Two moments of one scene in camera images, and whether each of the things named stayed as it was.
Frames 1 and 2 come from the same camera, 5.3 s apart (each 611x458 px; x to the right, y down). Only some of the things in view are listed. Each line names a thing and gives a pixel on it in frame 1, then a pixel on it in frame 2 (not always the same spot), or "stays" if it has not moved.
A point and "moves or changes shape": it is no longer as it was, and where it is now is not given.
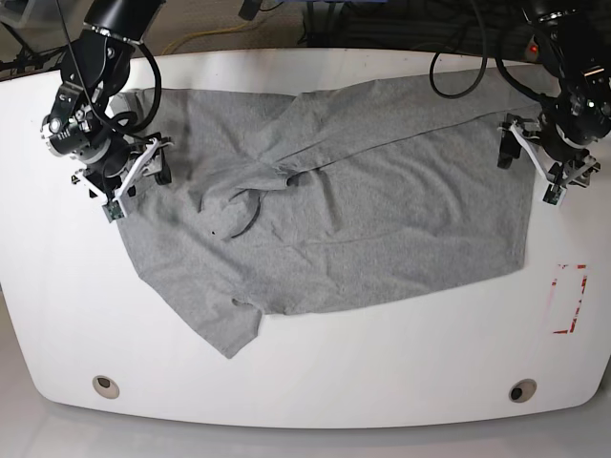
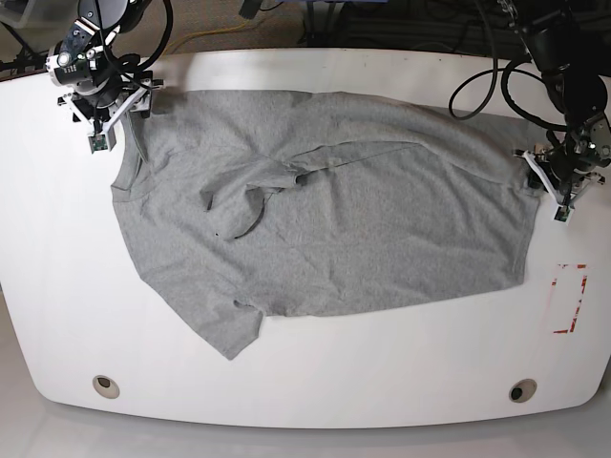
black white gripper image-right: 560,141 to 562,168
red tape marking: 577,312 stays
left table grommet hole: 106,386 stays
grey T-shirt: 276,202 moves or changes shape
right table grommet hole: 522,390 stays
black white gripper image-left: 74,131 to 103,86
